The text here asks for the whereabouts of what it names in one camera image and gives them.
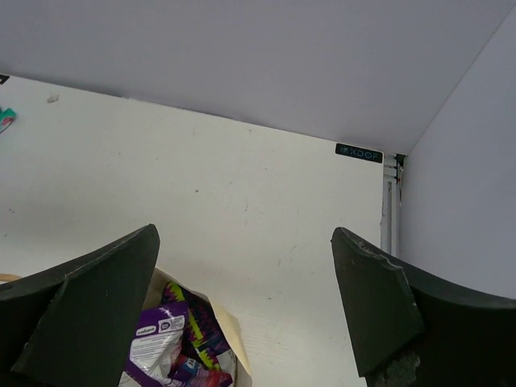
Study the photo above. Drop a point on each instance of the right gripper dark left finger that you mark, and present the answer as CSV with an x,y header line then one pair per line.
x,y
72,324

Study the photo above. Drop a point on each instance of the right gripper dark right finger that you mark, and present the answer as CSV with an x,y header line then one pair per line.
x,y
411,328

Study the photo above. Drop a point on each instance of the purple Fox's candy bag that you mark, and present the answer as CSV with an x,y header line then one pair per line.
x,y
155,357

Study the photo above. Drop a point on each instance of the teal tissue packet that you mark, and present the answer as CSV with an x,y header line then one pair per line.
x,y
7,117

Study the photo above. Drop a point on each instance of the dark blue logo sticker right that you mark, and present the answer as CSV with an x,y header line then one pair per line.
x,y
359,153

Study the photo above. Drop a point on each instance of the aluminium table frame rail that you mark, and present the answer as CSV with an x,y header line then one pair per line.
x,y
391,203

